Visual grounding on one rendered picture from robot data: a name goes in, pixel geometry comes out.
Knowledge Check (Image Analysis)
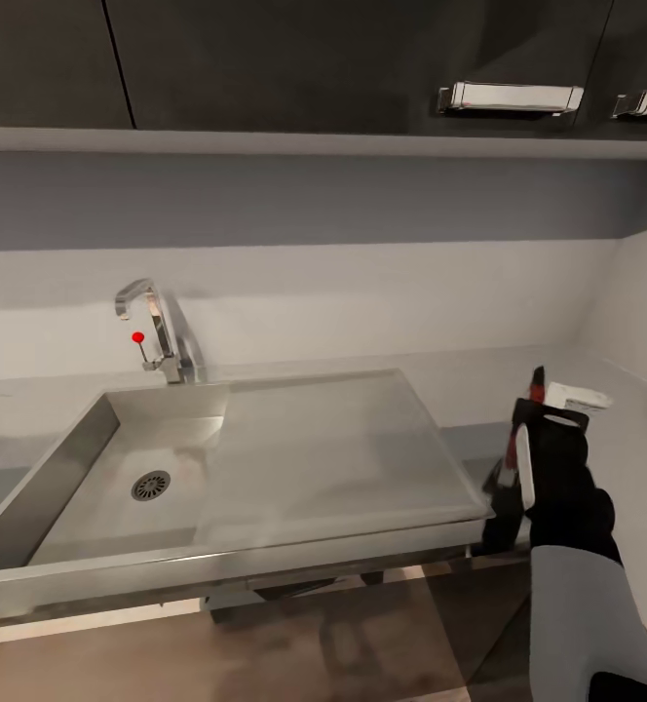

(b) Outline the parer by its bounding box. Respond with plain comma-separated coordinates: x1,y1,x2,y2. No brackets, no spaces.
529,368,546,403

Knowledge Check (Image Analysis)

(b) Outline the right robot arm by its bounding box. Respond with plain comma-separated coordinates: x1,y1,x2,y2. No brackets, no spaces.
512,381,647,702

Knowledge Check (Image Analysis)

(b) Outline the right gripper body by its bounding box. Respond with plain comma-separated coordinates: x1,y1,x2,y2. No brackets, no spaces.
512,397,590,431

